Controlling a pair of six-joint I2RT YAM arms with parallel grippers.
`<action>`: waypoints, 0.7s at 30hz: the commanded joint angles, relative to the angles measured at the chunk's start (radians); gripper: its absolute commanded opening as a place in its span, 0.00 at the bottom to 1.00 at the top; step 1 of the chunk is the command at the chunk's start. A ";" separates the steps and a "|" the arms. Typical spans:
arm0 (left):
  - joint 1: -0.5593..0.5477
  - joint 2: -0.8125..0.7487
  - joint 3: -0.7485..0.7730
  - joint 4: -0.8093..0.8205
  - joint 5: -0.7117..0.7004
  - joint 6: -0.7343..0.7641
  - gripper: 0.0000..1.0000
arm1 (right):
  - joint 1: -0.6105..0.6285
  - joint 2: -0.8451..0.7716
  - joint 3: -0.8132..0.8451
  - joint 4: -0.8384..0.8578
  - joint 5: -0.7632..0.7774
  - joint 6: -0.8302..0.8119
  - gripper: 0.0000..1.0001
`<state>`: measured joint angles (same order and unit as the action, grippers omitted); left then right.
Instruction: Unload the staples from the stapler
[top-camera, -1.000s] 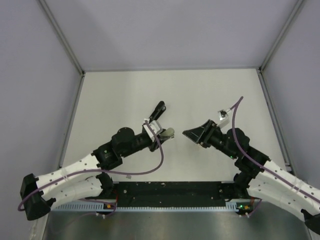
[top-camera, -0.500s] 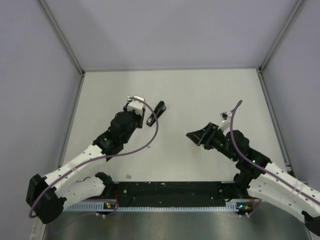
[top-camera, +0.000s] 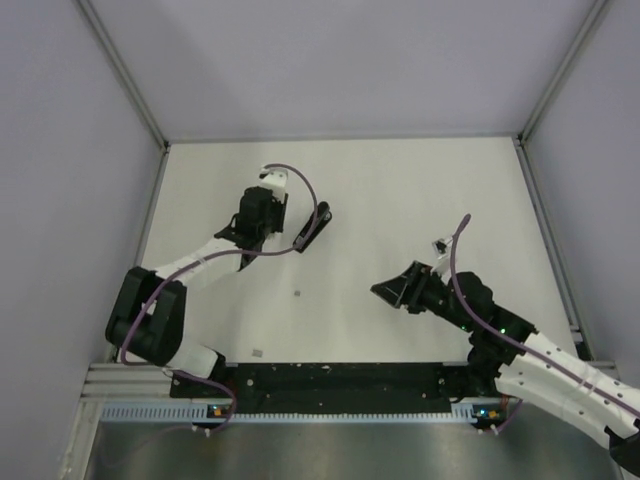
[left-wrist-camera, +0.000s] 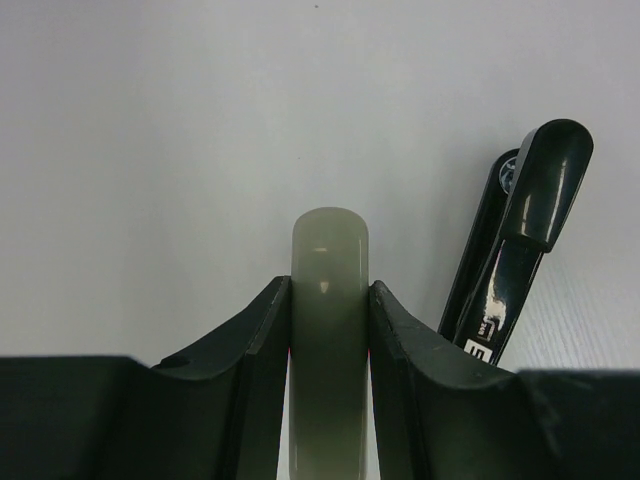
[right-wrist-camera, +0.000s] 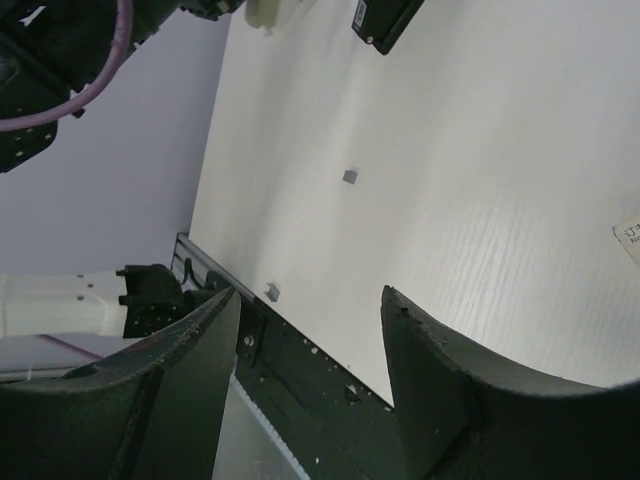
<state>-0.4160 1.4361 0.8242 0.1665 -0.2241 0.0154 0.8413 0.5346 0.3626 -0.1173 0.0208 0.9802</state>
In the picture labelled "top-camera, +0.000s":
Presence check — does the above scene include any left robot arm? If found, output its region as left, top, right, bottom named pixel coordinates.
left=105, top=184, right=288, bottom=397

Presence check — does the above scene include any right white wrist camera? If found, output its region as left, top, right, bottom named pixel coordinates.
left=432, top=236, right=453, bottom=276

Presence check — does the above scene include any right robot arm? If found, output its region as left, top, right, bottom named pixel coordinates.
left=370, top=262, right=639, bottom=475

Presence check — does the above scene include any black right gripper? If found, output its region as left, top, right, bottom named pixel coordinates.
left=372, top=261, right=475, bottom=333

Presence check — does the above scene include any black stapler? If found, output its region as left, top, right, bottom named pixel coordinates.
left=292, top=201, right=332, bottom=253

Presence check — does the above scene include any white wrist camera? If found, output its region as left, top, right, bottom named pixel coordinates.
left=432, top=236, right=453, bottom=276
left=258, top=167, right=288, bottom=203

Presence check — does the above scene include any white toothed cable duct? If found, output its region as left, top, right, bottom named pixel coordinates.
left=99, top=402, right=506, bottom=426

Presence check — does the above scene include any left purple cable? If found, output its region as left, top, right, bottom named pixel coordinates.
left=118, top=162, right=321, bottom=436

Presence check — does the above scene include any aluminium frame rail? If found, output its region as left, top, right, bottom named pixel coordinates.
left=73, top=0, right=170, bottom=152

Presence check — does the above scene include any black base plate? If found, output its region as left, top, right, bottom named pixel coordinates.
left=169, top=362, right=474, bottom=415

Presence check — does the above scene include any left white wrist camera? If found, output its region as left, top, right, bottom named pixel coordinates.
left=258, top=167, right=288, bottom=203

